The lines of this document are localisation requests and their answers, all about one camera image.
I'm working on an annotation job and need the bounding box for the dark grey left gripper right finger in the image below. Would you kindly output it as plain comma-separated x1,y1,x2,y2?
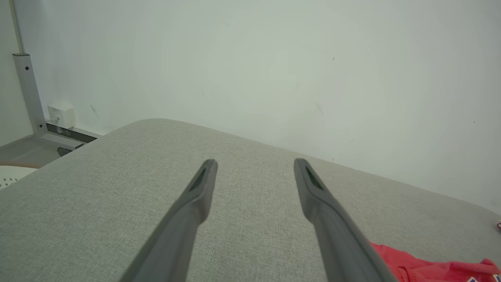
294,158,398,282

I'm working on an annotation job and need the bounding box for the white wall socket box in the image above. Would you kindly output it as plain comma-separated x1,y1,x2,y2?
47,102,76,129

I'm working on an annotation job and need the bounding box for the red jersey with white stripes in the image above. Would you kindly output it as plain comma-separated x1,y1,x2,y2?
370,242,501,282

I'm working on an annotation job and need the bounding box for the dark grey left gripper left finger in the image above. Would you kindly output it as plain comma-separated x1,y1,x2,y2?
119,159,218,282

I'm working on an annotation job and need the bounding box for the grey metal desk leg frame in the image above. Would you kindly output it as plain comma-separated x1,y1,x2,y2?
9,0,104,157

